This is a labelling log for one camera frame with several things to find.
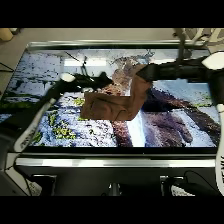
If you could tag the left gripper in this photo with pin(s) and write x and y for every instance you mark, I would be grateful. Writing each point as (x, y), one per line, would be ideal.
(98, 81)

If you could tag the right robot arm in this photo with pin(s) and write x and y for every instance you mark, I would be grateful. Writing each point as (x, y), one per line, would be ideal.
(186, 70)

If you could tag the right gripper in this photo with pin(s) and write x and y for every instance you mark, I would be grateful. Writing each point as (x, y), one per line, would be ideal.
(149, 72)

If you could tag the brown garment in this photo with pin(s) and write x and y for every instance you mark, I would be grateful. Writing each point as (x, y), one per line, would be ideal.
(113, 105)

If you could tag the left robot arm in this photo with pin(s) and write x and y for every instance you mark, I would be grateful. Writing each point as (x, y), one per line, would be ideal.
(31, 128)

